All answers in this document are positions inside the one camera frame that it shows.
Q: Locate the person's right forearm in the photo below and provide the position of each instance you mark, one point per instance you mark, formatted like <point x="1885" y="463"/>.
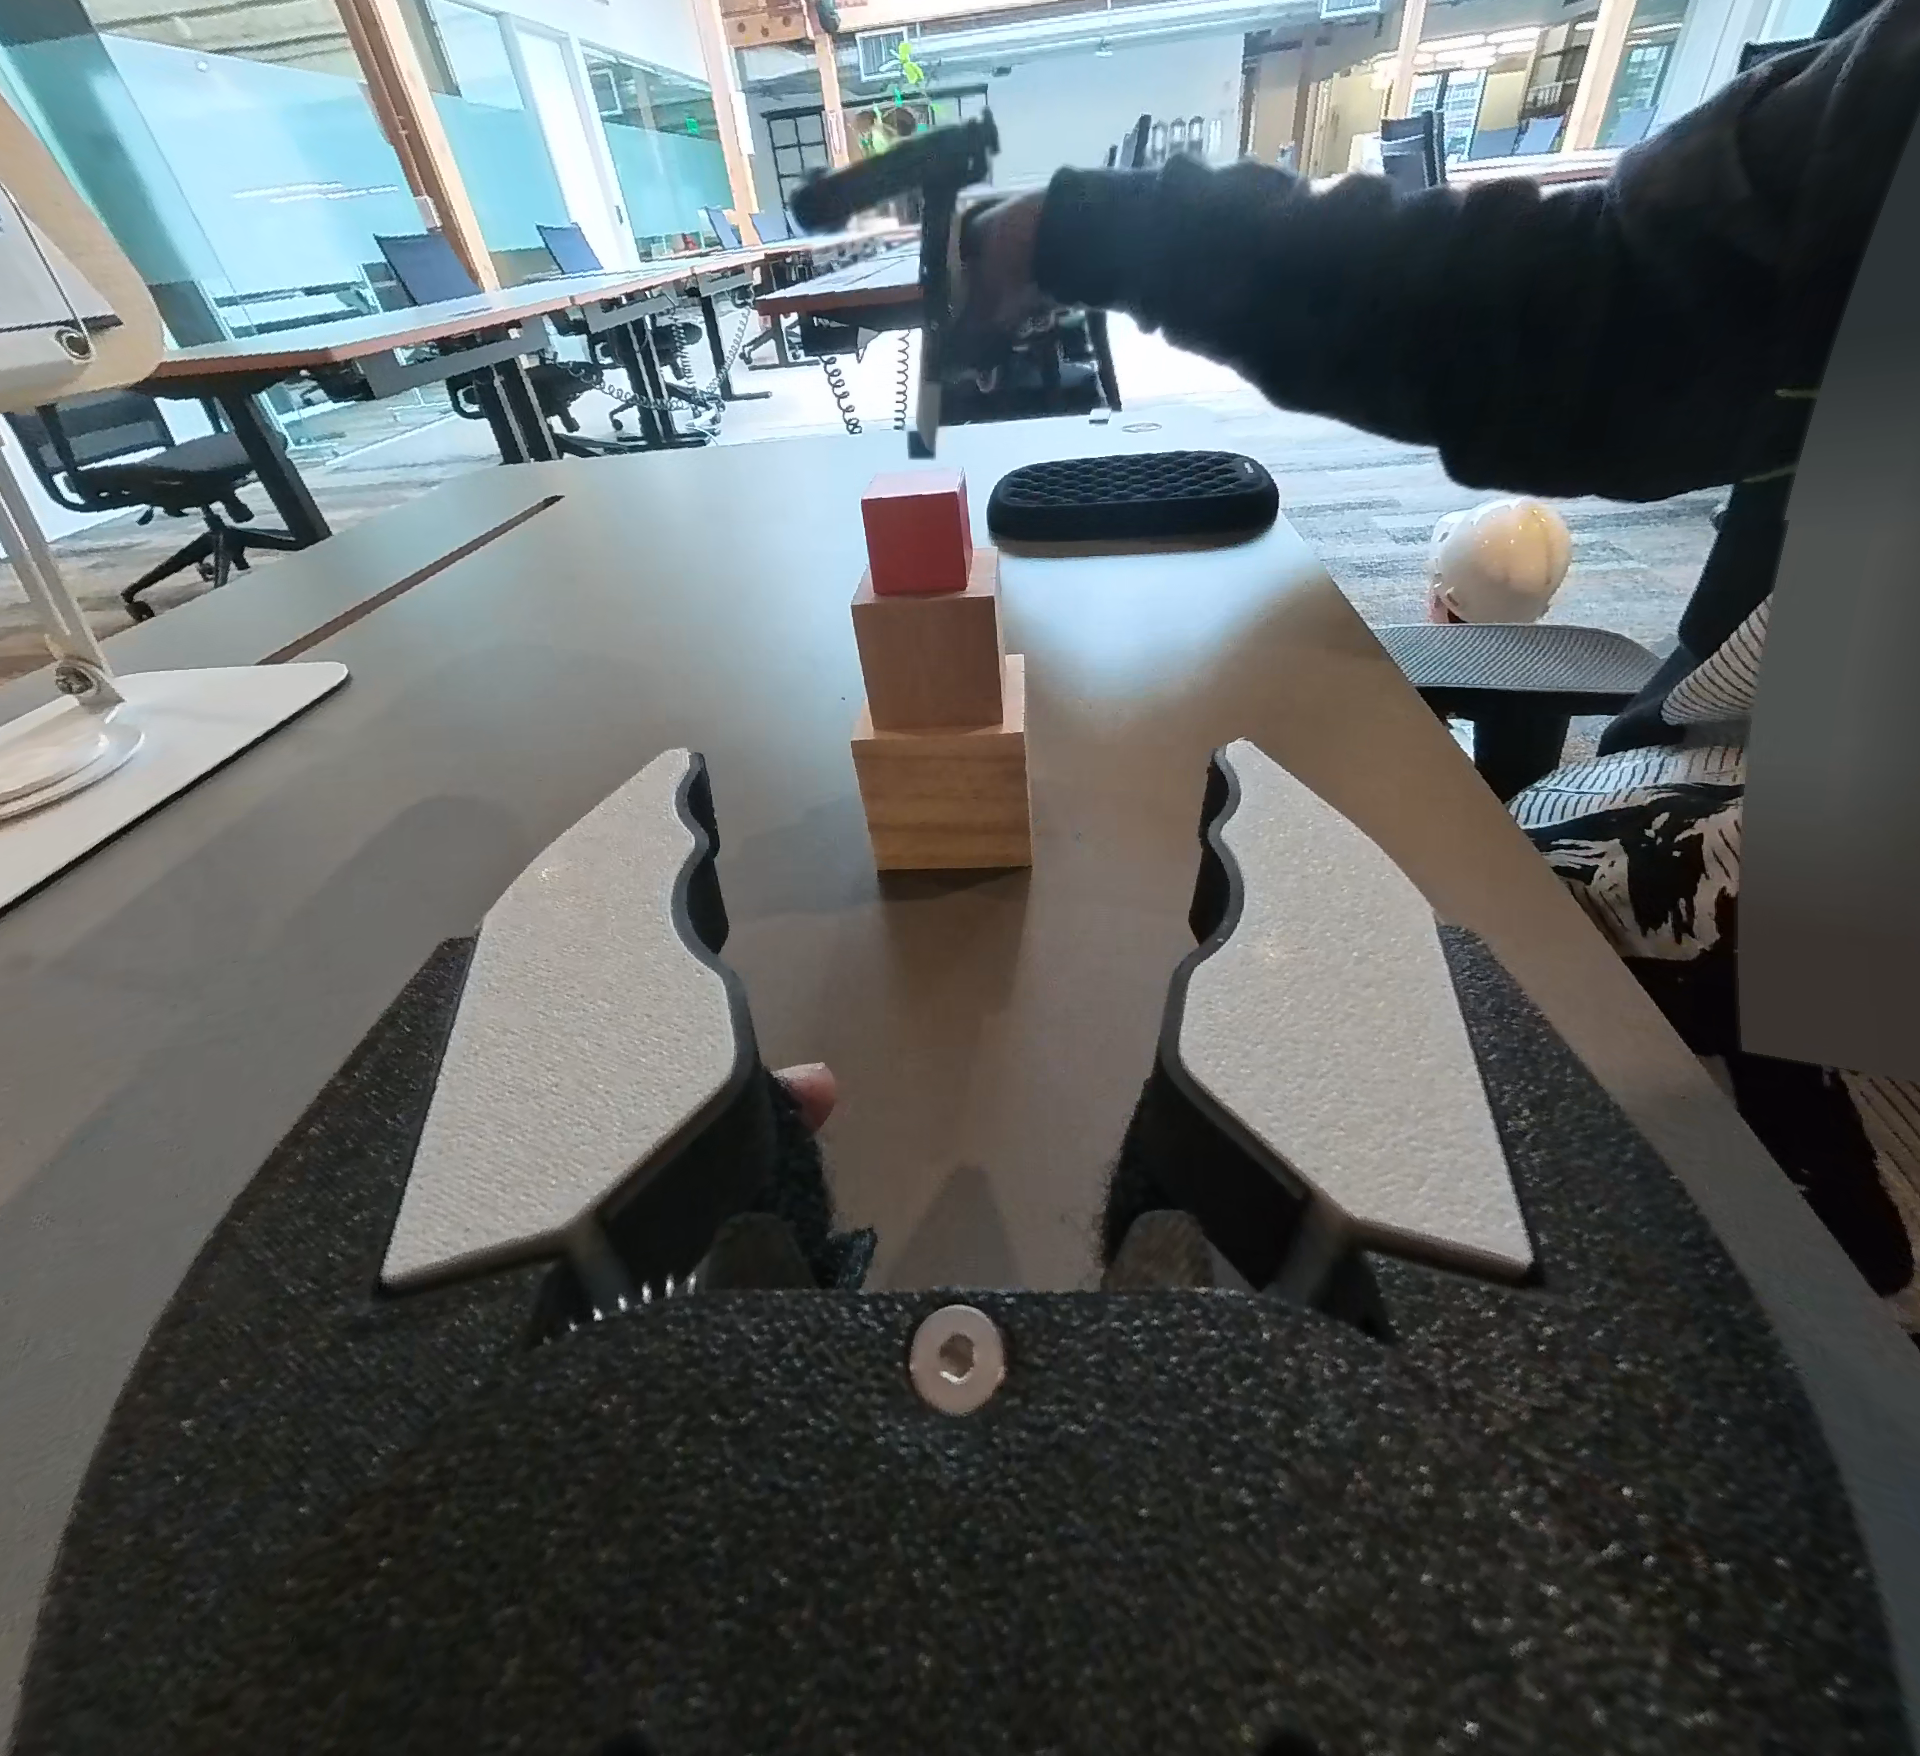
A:
<point x="1471" y="304"/>

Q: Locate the white round object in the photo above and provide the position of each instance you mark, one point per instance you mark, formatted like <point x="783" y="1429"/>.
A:
<point x="1499" y="563"/>

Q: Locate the small red cube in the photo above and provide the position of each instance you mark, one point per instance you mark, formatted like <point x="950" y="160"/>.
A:
<point x="919" y="540"/>

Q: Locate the wooden office table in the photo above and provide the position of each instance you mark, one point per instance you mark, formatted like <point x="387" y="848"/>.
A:
<point x="842" y="294"/>
<point x="420" y="332"/>

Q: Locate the black office chair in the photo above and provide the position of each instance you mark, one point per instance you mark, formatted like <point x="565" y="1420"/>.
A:
<point x="1516" y="678"/>
<point x="136" y="466"/>

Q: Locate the white document stand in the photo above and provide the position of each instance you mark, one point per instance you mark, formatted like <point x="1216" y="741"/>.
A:
<point x="153" y="767"/>

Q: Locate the large wooden cube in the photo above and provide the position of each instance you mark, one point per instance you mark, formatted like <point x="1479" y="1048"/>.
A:
<point x="943" y="797"/>

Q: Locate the printed instruction sheet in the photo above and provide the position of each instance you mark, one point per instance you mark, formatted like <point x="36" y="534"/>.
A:
<point x="38" y="288"/>

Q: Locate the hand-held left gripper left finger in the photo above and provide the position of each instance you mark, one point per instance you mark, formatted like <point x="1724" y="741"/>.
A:
<point x="572" y="1038"/>

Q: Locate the black wrist rest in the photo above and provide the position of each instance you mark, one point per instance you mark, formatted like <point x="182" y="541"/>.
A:
<point x="1137" y="500"/>

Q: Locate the white instruction sheet stand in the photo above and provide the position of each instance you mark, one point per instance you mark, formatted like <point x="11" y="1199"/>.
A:
<point x="121" y="288"/>

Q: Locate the medium wooden cube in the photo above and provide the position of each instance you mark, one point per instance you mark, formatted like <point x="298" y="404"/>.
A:
<point x="929" y="663"/>

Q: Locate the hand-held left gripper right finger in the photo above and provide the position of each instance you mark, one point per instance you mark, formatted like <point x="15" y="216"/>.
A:
<point x="1353" y="1038"/>

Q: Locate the person's printed shirt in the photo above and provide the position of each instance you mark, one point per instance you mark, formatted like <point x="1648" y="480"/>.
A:
<point x="1650" y="857"/>

